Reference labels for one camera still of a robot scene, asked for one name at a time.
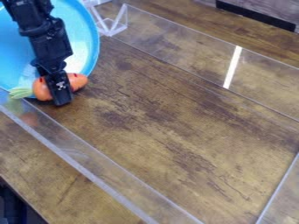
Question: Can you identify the clear acrylic right wall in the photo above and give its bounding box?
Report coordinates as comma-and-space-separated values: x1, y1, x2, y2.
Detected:
256, 153, 299, 224

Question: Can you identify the clear acrylic back wall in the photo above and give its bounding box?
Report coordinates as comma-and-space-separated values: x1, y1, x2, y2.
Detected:
81, 0, 299, 121

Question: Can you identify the blue round tray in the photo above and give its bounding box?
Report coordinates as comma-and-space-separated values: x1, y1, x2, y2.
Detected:
0, 0, 100, 90

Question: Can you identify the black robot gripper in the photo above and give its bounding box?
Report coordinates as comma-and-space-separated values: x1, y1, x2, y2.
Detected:
1, 0, 73, 106

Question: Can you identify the black bar at table edge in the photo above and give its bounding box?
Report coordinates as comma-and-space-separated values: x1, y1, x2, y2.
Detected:
216, 0, 295, 32

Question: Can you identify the clear acrylic front wall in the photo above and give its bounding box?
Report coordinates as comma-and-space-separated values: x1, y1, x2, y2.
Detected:
0, 88, 203, 224

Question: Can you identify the orange toy carrot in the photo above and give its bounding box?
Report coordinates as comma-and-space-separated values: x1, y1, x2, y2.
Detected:
9, 73, 88, 102

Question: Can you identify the clear acrylic wall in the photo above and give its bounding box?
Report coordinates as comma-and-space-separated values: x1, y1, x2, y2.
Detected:
0, 88, 203, 224
81, 0, 299, 121
256, 153, 299, 224

